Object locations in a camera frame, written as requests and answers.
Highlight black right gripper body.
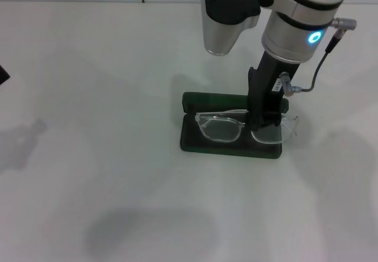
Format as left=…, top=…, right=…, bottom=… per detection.
left=246, top=51, right=302, bottom=120

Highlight clear transparent glasses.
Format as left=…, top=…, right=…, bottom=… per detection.
left=195, top=109, right=301, bottom=145

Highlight green glasses case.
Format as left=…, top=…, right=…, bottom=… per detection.
left=179, top=91, right=291, bottom=160

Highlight grey right gripper cable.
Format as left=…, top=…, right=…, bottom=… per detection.
left=279, top=16, right=357, bottom=97

